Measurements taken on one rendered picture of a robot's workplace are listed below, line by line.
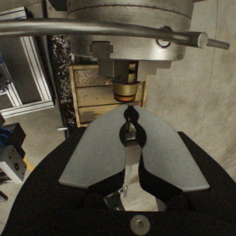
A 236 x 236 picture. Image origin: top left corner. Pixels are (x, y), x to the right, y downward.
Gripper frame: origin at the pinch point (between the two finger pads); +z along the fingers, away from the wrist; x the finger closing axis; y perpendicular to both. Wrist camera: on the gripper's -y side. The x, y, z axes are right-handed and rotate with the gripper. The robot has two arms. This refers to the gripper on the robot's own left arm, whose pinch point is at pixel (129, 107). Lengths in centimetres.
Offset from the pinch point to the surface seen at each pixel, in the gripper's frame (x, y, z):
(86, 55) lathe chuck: -8.4, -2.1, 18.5
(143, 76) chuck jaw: 5.3, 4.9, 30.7
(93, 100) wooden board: -14, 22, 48
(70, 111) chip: -39, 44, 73
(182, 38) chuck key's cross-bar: 7.1, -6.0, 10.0
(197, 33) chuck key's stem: 9.2, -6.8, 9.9
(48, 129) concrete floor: -91, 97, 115
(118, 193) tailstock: 1, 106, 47
